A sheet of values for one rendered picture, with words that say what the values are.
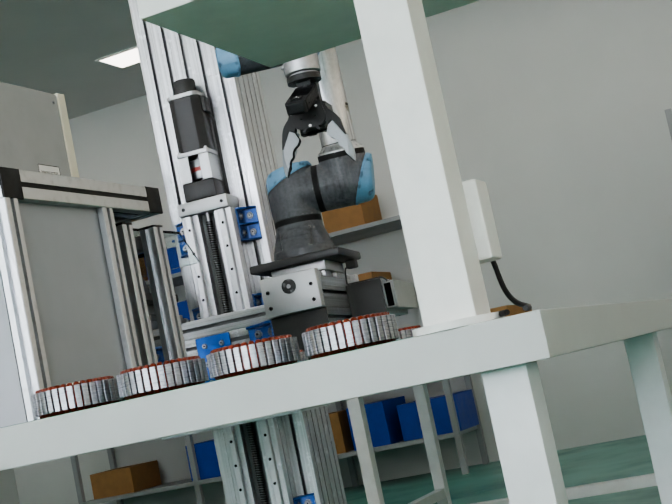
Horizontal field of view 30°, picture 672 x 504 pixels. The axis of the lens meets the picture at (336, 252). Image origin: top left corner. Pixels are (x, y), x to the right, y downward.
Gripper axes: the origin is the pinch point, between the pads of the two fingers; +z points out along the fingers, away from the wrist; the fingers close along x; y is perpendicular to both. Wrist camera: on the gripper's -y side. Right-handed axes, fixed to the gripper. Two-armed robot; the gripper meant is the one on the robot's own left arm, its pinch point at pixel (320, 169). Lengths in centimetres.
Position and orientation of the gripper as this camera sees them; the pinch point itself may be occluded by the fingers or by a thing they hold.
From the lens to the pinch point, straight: 254.1
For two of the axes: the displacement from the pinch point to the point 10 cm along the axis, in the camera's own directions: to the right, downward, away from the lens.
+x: -9.5, 2.2, 2.3
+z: 2.0, 9.7, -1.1
